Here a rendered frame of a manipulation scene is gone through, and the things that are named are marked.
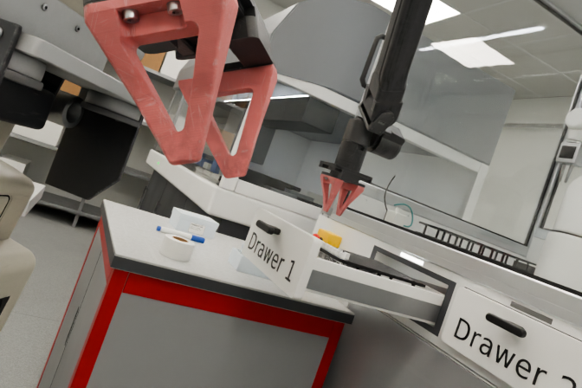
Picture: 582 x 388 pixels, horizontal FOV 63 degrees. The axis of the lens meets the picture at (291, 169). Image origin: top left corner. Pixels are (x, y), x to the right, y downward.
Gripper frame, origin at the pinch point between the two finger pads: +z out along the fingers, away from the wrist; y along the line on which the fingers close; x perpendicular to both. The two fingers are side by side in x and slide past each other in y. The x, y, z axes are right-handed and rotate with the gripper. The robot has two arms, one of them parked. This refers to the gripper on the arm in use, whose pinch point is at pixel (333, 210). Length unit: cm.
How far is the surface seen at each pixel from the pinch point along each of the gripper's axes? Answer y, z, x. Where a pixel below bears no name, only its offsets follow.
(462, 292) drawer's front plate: 20.1, 6.6, -20.9
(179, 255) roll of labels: -24.2, 20.1, 14.7
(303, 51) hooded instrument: 13, -50, 77
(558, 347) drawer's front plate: 19.8, 7.8, -41.4
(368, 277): 2.8, 9.4, -15.0
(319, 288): -6.7, 13.4, -15.1
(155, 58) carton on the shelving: -5, -68, 371
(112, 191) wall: 2, 66, 415
